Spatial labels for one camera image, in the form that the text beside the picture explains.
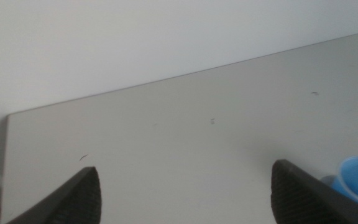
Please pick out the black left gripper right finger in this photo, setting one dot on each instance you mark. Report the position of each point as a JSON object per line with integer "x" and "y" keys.
{"x": 297, "y": 199}

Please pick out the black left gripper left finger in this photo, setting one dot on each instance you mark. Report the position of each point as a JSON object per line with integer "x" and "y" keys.
{"x": 76, "y": 199}

